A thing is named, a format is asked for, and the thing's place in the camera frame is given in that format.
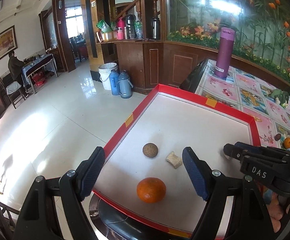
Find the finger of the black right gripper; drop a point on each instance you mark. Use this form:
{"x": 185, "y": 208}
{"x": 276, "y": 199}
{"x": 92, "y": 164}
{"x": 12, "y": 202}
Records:
{"x": 239, "y": 150}

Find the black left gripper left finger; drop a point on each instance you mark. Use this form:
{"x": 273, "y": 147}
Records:
{"x": 88, "y": 172}

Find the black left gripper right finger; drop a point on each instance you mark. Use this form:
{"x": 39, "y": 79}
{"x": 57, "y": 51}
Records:
{"x": 199, "y": 173}

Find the orange tangerine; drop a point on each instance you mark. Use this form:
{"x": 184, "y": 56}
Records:
{"x": 286, "y": 143}
{"x": 151, "y": 190}

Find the dark red jujube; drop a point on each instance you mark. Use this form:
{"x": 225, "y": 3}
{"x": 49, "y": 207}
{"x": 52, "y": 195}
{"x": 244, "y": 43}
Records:
{"x": 277, "y": 137}

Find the right hand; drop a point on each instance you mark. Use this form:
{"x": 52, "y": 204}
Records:
{"x": 274, "y": 208}

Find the brown round longan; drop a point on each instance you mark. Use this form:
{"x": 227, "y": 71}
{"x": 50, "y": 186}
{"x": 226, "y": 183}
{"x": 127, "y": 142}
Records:
{"x": 150, "y": 150}

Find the red white tray box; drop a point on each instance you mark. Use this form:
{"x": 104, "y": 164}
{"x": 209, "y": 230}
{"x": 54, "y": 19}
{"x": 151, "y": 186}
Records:
{"x": 161, "y": 164}

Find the colourful fruit tablecloth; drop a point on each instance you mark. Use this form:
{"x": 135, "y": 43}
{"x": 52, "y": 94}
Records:
{"x": 251, "y": 95}

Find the green vegetable toy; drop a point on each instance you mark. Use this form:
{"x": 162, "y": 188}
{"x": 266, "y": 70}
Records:
{"x": 281, "y": 97}

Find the grey blue thermos jug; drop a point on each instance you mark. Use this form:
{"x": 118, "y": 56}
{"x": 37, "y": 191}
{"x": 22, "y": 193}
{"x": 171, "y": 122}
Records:
{"x": 125, "y": 85}

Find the purple thermos bottle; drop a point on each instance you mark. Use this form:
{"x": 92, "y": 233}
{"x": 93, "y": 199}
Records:
{"x": 226, "y": 43}

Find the white plastic bucket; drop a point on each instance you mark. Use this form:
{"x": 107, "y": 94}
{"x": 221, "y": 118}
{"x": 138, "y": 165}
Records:
{"x": 104, "y": 72}

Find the wooden cabinet counter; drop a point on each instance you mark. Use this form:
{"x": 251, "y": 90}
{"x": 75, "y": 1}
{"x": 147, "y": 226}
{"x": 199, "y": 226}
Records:
{"x": 149, "y": 63}

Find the side table with cloth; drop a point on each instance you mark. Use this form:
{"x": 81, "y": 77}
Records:
{"x": 46, "y": 62}

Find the seated person dark jacket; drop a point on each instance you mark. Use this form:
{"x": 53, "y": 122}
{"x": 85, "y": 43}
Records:
{"x": 15, "y": 67}

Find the green bag on counter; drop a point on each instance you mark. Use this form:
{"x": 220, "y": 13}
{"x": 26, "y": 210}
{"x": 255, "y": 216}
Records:
{"x": 103, "y": 26}

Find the pink bottle on counter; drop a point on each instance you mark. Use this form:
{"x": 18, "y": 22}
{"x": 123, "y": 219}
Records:
{"x": 120, "y": 28}

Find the black thermos on counter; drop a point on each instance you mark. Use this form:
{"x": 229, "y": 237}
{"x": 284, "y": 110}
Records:
{"x": 130, "y": 25}

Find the framed wall painting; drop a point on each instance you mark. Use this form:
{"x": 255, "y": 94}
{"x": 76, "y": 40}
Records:
{"x": 8, "y": 41}

